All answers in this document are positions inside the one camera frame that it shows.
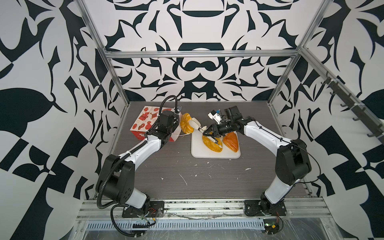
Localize white slotted cable duct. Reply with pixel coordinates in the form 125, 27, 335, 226
87, 219, 265, 231

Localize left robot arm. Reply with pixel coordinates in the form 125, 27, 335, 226
95, 111, 180, 213

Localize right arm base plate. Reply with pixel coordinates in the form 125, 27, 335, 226
244, 200, 287, 217

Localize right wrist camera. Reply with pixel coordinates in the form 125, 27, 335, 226
208, 110, 222, 124

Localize yellow twisted ring bread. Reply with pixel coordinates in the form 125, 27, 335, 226
180, 113, 194, 134

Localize black left base cable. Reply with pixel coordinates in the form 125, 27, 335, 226
109, 203, 157, 238

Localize red white paper bag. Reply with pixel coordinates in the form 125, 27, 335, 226
130, 106, 183, 142

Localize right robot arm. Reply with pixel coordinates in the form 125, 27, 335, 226
182, 106, 312, 214

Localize yellow oval fake bread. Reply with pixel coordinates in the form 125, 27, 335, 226
202, 136, 223, 153

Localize orange croissant fake bread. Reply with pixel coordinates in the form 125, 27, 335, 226
223, 132, 239, 153

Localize white plastic tray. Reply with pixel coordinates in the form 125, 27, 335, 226
191, 127, 241, 160

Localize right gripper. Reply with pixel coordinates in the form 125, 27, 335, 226
203, 121, 236, 137

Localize grey wall hook rail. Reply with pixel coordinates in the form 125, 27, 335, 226
322, 71, 384, 145

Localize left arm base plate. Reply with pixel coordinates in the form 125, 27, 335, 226
122, 200, 165, 218

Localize small green circuit board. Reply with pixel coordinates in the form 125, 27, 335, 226
263, 219, 284, 235

